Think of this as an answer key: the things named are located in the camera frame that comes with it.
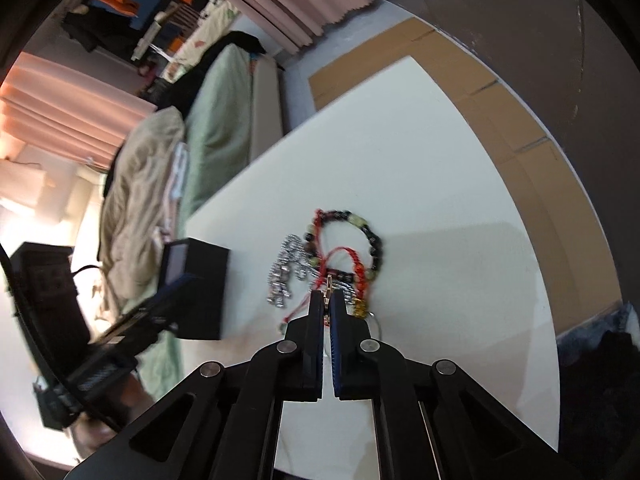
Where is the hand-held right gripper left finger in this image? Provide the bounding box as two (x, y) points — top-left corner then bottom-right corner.
(64, 292), (324, 480)

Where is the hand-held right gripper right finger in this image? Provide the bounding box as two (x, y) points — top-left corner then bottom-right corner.
(331, 290), (587, 480)

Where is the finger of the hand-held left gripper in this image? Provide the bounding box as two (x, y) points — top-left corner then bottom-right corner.
(89, 272), (195, 347)

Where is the black jewelry box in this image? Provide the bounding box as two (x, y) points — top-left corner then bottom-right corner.
(162, 237), (232, 341)

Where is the thin gold pendant necklace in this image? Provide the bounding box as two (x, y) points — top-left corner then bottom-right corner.
(320, 274), (387, 361)

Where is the person's left hand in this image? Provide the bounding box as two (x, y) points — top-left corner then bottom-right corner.
(70, 372), (157, 461)

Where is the white cabinet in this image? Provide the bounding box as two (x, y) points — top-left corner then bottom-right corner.
(0, 159), (77, 223)

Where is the beige blanket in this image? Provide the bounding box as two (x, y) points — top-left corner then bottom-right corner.
(96, 106), (187, 318)

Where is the green bed sheet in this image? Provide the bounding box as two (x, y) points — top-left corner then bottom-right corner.
(137, 41), (257, 403)

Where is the floral quilt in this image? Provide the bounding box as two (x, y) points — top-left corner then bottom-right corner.
(160, 0), (243, 81)

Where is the hanging black garment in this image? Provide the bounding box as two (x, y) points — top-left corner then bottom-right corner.
(61, 7), (143, 54)

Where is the black clothing pile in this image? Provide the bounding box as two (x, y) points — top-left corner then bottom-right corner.
(200, 30), (267, 63)

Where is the dark blue rug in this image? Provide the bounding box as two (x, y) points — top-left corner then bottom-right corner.
(554, 301), (640, 480)

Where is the flat brown cardboard sheet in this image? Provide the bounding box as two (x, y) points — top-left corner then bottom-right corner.
(308, 16), (622, 337)

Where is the red braided cord bracelet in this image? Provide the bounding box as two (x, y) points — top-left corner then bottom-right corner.
(277, 210), (373, 333)

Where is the silver chain bracelet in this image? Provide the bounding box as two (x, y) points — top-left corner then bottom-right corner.
(264, 232), (323, 309)

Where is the dark beaded bracelet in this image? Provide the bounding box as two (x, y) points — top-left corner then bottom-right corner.
(302, 209), (385, 283)

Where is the beige bed frame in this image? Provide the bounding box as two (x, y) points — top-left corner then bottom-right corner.
(247, 54), (286, 167)

